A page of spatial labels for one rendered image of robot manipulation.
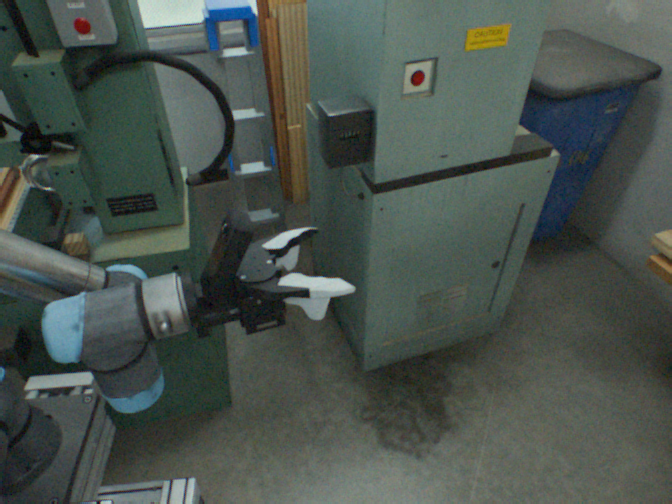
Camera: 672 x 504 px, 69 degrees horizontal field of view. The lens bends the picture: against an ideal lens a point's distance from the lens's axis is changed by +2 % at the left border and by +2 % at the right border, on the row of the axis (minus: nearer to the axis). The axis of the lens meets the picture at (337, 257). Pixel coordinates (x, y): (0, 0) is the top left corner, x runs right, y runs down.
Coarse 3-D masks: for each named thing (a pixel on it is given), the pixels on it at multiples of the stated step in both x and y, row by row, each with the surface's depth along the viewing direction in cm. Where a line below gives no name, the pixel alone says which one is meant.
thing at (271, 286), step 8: (272, 280) 59; (256, 288) 57; (264, 288) 57; (272, 288) 57; (280, 288) 57; (288, 288) 57; (296, 288) 57; (304, 288) 57; (264, 296) 58; (272, 296) 57; (280, 296) 58; (288, 296) 57; (296, 296) 58; (304, 296) 58
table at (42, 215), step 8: (0, 168) 142; (48, 200) 135; (40, 208) 129; (48, 208) 135; (40, 216) 128; (48, 216) 134; (32, 224) 123; (40, 224) 128; (32, 232) 122; (40, 232) 127; (32, 240) 121; (40, 240) 126
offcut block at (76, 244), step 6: (72, 234) 128; (78, 234) 128; (66, 240) 127; (72, 240) 127; (78, 240) 127; (84, 240) 129; (66, 246) 127; (72, 246) 127; (78, 246) 127; (84, 246) 128; (72, 252) 128; (78, 252) 128; (84, 252) 129
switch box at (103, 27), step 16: (48, 0) 92; (64, 0) 92; (80, 0) 93; (96, 0) 93; (64, 16) 94; (80, 16) 95; (96, 16) 95; (112, 16) 100; (64, 32) 96; (96, 32) 97; (112, 32) 98
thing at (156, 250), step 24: (192, 192) 164; (72, 216) 142; (96, 216) 142; (192, 216) 152; (96, 240) 134; (120, 240) 134; (144, 240) 134; (168, 240) 134; (192, 240) 141; (96, 264) 127; (120, 264) 129; (144, 264) 131; (168, 264) 133; (192, 264) 135
